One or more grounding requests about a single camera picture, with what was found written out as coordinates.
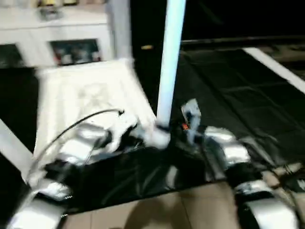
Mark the white plastic table top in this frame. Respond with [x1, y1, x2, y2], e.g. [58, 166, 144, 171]
[21, 58, 171, 185]

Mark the white plastic table leg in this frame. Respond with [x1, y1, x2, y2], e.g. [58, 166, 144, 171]
[0, 119, 35, 175]
[154, 0, 187, 132]
[107, 0, 133, 65]

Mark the black work mat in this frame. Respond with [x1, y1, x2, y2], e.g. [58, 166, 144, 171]
[0, 44, 305, 214]

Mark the red bottle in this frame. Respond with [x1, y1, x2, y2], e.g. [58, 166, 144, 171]
[54, 46, 64, 64]

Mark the white edge strip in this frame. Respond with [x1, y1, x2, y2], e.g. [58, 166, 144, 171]
[242, 47, 305, 94]

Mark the grey object on cabinet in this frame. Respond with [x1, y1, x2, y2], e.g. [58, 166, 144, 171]
[40, 7, 63, 21]

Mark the white glass-door cabinet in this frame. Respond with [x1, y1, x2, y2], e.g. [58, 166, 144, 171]
[0, 0, 116, 68]

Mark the black metal rail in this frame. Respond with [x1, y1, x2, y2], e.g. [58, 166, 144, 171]
[180, 36, 305, 49]

